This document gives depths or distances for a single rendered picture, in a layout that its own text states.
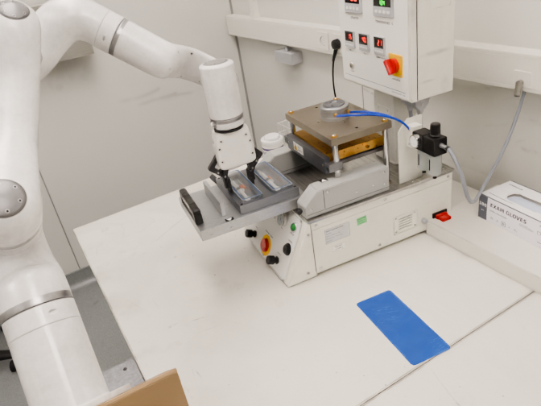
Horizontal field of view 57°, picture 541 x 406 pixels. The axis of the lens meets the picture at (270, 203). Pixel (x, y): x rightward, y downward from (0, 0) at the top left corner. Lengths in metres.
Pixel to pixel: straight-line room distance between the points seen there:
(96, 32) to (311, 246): 0.72
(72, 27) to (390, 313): 0.97
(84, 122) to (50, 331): 1.90
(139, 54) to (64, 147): 1.56
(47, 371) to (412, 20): 1.03
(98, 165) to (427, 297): 1.95
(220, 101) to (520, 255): 0.82
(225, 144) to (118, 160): 1.59
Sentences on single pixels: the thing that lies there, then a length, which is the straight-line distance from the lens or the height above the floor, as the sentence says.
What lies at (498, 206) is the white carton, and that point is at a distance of 1.45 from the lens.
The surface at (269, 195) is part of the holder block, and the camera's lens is 1.27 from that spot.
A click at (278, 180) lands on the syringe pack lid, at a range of 1.31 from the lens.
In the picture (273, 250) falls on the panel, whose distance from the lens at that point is 1.41.
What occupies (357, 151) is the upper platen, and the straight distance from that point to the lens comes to 1.34.
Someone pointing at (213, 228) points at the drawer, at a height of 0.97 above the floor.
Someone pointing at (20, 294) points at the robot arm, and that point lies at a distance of 0.92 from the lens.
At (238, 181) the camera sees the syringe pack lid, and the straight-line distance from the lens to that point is 1.35.
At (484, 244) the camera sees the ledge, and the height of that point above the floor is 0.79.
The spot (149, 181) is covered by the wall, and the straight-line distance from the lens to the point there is 2.88.
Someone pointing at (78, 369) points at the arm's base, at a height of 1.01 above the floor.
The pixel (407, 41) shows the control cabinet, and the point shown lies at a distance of 1.28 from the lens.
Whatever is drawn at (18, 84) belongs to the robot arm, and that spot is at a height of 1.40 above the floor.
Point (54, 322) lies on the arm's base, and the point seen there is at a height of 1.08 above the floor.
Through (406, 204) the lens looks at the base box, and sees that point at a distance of 1.42.
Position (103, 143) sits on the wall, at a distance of 2.75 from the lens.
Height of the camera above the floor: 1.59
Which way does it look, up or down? 29 degrees down
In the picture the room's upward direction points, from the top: 10 degrees counter-clockwise
